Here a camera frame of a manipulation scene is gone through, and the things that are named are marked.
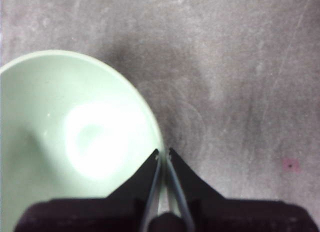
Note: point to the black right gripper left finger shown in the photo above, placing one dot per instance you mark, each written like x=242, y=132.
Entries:
x=112, y=214

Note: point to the green ribbed bowl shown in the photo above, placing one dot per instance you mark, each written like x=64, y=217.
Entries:
x=50, y=112

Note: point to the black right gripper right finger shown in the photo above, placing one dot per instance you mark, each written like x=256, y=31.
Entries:
x=225, y=217

